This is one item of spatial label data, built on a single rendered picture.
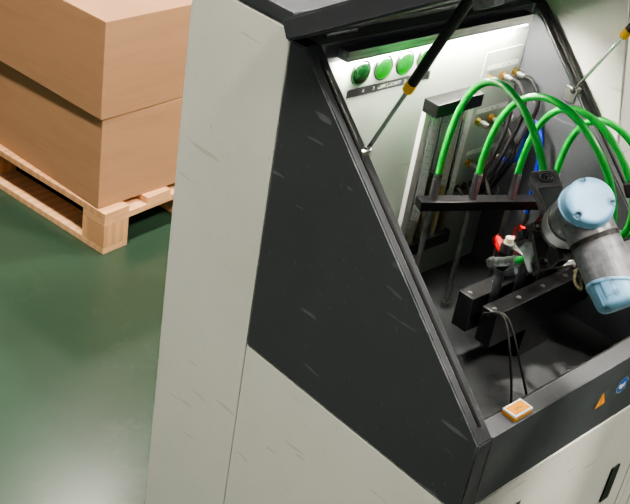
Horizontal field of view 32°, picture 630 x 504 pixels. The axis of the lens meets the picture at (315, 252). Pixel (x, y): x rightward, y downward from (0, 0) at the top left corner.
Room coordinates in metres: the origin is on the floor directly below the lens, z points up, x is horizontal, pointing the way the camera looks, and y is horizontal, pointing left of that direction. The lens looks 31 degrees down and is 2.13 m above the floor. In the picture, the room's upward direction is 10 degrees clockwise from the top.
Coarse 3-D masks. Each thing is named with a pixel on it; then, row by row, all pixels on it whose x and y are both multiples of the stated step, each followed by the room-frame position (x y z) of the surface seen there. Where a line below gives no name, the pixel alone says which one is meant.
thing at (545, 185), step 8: (536, 176) 1.65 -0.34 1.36; (544, 176) 1.64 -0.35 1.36; (552, 176) 1.65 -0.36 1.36; (536, 184) 1.63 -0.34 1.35; (544, 184) 1.63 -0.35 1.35; (552, 184) 1.63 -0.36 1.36; (560, 184) 1.63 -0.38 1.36; (536, 192) 1.62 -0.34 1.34; (544, 192) 1.61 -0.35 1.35; (552, 192) 1.61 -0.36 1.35; (560, 192) 1.62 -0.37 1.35; (536, 200) 1.62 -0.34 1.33; (544, 200) 1.60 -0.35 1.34; (552, 200) 1.60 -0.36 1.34; (544, 208) 1.58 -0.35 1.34
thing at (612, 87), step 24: (552, 0) 2.31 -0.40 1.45; (576, 0) 2.27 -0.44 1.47; (600, 0) 2.24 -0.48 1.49; (624, 0) 2.20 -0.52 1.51; (576, 24) 2.26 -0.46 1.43; (600, 24) 2.23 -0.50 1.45; (624, 24) 2.19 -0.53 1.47; (576, 48) 2.25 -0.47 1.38; (600, 48) 2.21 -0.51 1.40; (624, 48) 2.18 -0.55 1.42; (600, 72) 2.20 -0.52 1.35; (624, 72) 2.17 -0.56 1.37; (600, 96) 2.19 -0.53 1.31; (624, 96) 2.17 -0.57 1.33; (624, 120) 2.16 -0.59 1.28; (624, 144) 2.16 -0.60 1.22
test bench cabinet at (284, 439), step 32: (256, 352) 1.81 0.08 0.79; (256, 384) 1.79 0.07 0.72; (288, 384) 1.74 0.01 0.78; (256, 416) 1.79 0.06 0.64; (288, 416) 1.73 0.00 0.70; (320, 416) 1.67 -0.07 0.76; (256, 448) 1.78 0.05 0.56; (288, 448) 1.72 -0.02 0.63; (320, 448) 1.66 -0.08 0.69; (352, 448) 1.61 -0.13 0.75; (256, 480) 1.77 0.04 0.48; (288, 480) 1.71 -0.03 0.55; (320, 480) 1.65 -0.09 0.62; (352, 480) 1.60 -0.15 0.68; (384, 480) 1.55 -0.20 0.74
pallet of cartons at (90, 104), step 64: (0, 0) 3.62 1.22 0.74; (64, 0) 3.41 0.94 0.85; (128, 0) 3.51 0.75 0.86; (0, 64) 3.65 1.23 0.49; (64, 64) 3.40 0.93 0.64; (128, 64) 3.37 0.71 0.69; (0, 128) 3.65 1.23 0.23; (64, 128) 3.42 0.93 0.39; (128, 128) 3.39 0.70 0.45; (64, 192) 3.40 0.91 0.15; (128, 192) 3.41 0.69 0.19
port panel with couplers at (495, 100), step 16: (512, 48) 2.25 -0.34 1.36; (496, 64) 2.22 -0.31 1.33; (512, 64) 2.26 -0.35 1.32; (496, 96) 2.24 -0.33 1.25; (480, 112) 2.21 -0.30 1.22; (496, 112) 2.25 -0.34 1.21; (480, 128) 2.22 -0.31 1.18; (480, 144) 2.23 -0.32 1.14; (496, 144) 2.27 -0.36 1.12; (464, 160) 2.20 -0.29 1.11; (464, 176) 2.21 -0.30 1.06
